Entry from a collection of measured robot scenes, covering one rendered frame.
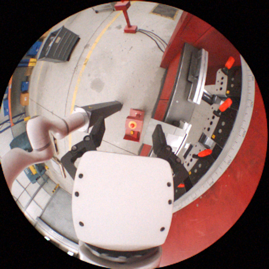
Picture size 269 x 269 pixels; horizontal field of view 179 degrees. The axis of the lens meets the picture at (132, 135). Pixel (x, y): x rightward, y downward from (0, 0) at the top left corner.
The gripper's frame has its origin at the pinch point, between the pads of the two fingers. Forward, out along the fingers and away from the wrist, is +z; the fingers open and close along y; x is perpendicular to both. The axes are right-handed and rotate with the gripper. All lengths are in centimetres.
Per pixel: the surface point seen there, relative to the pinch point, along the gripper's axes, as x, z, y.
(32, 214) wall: -511, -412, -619
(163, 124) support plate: -22.0, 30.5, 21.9
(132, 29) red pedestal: 83, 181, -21
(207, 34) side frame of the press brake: 53, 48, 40
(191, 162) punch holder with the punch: -19.9, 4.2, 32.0
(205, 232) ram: -11.7, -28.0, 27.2
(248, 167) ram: 4.5, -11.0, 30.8
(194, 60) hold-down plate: 27, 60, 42
